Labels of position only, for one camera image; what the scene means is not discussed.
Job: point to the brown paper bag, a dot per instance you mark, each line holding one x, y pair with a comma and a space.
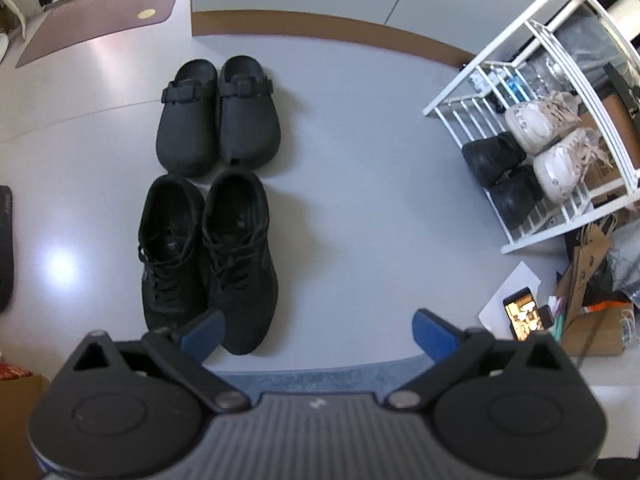
590, 255

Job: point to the red printed bag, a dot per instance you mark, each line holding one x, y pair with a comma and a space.
15, 371

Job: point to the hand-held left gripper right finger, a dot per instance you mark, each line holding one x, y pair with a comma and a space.
435, 332

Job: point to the smartphone on black stand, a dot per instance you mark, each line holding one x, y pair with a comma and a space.
522, 312

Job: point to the brown doormat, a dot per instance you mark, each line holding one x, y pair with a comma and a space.
90, 25

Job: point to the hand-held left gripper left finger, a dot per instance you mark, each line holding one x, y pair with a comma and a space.
202, 332

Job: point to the white lace-up sneaker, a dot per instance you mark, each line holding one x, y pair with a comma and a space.
540, 120
560, 167

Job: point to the grey plastic bag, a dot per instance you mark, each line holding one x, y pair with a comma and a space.
585, 40

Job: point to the white shoe rack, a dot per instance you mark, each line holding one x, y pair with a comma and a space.
447, 87

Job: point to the black lace-up sneaker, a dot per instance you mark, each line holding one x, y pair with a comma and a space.
240, 260
170, 260

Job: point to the large cardboard box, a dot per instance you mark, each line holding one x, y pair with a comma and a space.
17, 410

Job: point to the clear plastic water bottle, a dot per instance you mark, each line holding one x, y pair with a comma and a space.
515, 87

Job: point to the white paper sheet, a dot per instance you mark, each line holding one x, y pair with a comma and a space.
515, 280

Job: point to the small cardboard box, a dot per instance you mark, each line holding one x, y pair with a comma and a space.
600, 332

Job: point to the black chunky clog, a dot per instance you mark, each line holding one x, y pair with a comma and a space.
492, 157
515, 197

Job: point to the black printed slide sandal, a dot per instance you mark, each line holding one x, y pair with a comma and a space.
5, 250

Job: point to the black buckle clog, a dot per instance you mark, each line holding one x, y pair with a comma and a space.
187, 135
250, 130

